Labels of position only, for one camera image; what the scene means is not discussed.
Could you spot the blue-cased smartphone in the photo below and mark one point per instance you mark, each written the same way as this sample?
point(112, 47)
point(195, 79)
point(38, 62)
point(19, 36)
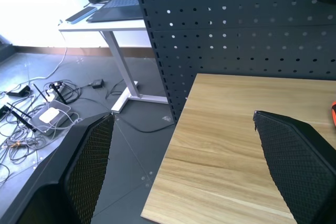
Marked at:
point(81, 15)

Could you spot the black power brick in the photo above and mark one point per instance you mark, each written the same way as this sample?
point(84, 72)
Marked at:
point(19, 90)

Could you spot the silver router with antennas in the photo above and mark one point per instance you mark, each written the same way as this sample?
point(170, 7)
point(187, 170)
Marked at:
point(50, 115)

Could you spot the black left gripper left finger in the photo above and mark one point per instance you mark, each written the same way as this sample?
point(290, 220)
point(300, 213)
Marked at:
point(78, 171)

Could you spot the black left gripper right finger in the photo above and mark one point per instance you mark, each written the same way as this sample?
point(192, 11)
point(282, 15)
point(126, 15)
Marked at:
point(296, 161)

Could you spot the dark perforated pegboard panel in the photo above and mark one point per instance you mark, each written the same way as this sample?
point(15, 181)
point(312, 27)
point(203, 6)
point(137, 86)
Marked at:
point(236, 37)

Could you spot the black power adapter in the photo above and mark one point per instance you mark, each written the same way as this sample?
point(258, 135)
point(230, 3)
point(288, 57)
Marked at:
point(97, 83)

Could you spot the white desk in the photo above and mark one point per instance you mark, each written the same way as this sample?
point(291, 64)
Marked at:
point(115, 40)

